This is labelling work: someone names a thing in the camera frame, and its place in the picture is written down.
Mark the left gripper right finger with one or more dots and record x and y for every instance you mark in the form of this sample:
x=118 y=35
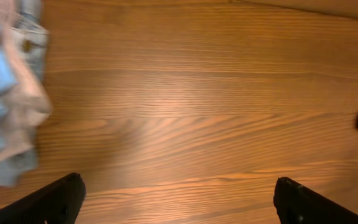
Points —
x=297 y=204

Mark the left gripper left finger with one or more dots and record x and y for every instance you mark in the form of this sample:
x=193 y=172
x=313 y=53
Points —
x=57 y=203

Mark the folded beige garment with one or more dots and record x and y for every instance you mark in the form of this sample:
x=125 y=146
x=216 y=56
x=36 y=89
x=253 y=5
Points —
x=23 y=93

